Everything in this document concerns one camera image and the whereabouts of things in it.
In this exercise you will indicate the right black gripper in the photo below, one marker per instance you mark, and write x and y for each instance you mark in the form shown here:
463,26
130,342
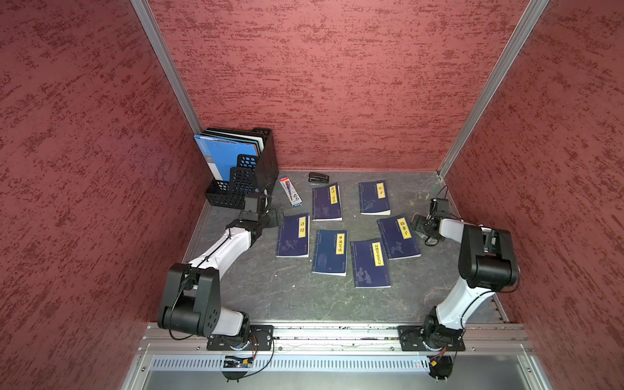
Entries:
418,225

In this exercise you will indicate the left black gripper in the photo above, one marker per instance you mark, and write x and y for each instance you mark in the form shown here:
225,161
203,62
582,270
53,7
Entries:
274,217

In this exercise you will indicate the navy book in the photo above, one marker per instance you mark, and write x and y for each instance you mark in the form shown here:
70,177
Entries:
330,257
398,239
373,198
370,265
326,203
294,237

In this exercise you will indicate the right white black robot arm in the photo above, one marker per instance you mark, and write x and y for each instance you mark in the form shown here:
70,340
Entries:
486,264

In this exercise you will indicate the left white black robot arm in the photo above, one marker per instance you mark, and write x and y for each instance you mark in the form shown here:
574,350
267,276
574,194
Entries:
191,299

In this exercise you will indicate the pencil box white blue red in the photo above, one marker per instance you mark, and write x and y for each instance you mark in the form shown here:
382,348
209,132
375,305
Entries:
289,189

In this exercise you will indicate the black mesh file organizer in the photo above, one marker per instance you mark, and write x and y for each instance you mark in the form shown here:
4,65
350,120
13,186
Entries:
252,174

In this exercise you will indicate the blue folder in organizer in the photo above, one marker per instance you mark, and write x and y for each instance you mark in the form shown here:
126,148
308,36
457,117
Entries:
222,155

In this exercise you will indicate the dark folders in organizer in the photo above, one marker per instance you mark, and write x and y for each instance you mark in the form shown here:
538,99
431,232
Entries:
248,136

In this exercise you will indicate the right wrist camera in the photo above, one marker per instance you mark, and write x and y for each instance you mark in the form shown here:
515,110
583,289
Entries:
439,208

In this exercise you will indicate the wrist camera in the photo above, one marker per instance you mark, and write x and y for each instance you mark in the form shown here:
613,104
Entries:
439,208
255,203

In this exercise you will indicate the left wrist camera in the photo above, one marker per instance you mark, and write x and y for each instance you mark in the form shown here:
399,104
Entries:
255,203

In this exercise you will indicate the aluminium mounting rail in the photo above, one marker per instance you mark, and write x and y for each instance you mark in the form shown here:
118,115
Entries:
351,339

